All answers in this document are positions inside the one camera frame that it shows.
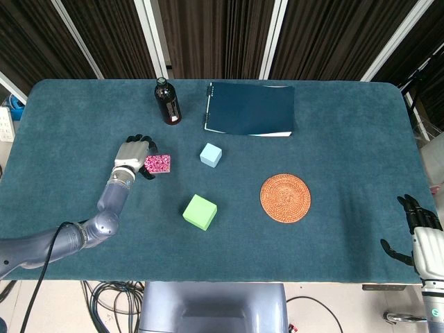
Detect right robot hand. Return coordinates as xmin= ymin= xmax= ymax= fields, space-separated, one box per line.
xmin=379 ymin=193 xmax=444 ymax=282

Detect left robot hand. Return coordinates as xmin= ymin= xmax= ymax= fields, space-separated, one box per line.
xmin=113 ymin=134 xmax=160 ymax=182

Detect pink patterned block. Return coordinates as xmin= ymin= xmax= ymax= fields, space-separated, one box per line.
xmin=144 ymin=154 xmax=172 ymax=176

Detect brown glass bottle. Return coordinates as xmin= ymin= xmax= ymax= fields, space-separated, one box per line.
xmin=154 ymin=76 xmax=182 ymax=126

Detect chrome caster base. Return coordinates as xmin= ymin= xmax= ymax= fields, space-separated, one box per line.
xmin=383 ymin=310 xmax=431 ymax=325

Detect light blue foam cube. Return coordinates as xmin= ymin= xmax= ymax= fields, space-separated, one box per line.
xmin=199 ymin=142 xmax=223 ymax=170

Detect green foam cube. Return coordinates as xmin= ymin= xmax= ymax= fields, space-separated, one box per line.
xmin=182 ymin=194 xmax=219 ymax=232

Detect blue plastic roll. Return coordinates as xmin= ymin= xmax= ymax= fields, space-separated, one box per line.
xmin=9 ymin=95 xmax=27 ymax=114

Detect white power strip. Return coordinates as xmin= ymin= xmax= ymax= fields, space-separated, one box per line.
xmin=0 ymin=106 xmax=17 ymax=142

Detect teal velvet tablecloth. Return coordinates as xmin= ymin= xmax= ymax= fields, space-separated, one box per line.
xmin=0 ymin=78 xmax=444 ymax=284

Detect dark brown pleated curtain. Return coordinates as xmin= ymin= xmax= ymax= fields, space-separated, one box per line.
xmin=0 ymin=0 xmax=444 ymax=92

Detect round woven rattan coaster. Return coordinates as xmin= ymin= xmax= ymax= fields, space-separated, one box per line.
xmin=259 ymin=174 xmax=312 ymax=225

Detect grey-blue robot torso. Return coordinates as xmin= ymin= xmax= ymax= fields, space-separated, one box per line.
xmin=138 ymin=281 xmax=289 ymax=333

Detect white frame post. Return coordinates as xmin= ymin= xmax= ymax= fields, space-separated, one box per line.
xmin=259 ymin=0 xmax=289 ymax=80
xmin=51 ymin=0 xmax=104 ymax=80
xmin=0 ymin=70 xmax=29 ymax=105
xmin=133 ymin=0 xmax=170 ymax=80
xmin=360 ymin=0 xmax=427 ymax=83

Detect dark blue ring binder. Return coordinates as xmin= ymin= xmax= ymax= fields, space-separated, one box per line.
xmin=203 ymin=81 xmax=296 ymax=138

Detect black floor cable bundle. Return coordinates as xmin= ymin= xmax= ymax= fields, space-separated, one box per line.
xmin=81 ymin=280 xmax=145 ymax=333

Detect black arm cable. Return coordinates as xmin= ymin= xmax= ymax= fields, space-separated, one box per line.
xmin=19 ymin=221 xmax=76 ymax=333

